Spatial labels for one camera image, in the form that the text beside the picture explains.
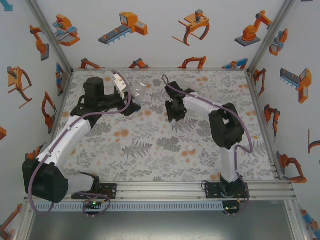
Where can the clear unlabelled plastic bottle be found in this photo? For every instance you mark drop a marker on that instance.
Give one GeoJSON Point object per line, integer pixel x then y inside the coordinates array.
{"type": "Point", "coordinates": [138, 92]}

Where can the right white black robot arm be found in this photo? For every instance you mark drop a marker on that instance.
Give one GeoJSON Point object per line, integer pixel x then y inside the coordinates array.
{"type": "Point", "coordinates": [226, 130]}

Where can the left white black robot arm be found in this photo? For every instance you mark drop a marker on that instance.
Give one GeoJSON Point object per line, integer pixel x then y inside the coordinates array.
{"type": "Point", "coordinates": [65, 137]}

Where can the white blue-top bottle cap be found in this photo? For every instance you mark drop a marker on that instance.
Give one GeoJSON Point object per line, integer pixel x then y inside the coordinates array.
{"type": "Point", "coordinates": [190, 148]}

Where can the floral fern pattern tablecloth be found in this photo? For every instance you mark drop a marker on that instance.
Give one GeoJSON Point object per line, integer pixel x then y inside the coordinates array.
{"type": "Point", "coordinates": [150, 162]}

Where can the small controller board green light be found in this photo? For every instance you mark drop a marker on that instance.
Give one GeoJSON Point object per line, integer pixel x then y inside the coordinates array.
{"type": "Point", "coordinates": [230, 208]}
{"type": "Point", "coordinates": [93, 203]}

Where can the grey metal panel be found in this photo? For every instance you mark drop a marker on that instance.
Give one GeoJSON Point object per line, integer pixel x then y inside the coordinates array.
{"type": "Point", "coordinates": [160, 225]}

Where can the aluminium side frame rail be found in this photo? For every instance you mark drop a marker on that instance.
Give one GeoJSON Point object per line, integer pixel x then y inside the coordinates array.
{"type": "Point", "coordinates": [261, 117]}
{"type": "Point", "coordinates": [65, 85]}

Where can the thin aluminium frame rail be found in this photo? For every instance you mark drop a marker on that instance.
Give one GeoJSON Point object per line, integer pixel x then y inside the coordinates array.
{"type": "Point", "coordinates": [160, 69]}

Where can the aluminium frame post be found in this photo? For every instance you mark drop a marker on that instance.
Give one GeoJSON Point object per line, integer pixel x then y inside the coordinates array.
{"type": "Point", "coordinates": [23, 222]}
{"type": "Point", "coordinates": [271, 35]}
{"type": "Point", "coordinates": [50, 35]}
{"type": "Point", "coordinates": [295, 220]}

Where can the wide grooved aluminium frame rail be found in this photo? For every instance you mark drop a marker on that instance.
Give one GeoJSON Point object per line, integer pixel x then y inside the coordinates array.
{"type": "Point", "coordinates": [160, 191]}

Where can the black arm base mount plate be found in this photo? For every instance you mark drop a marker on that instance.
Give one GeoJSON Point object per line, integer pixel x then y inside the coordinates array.
{"type": "Point", "coordinates": [111, 191]}
{"type": "Point", "coordinates": [211, 191]}

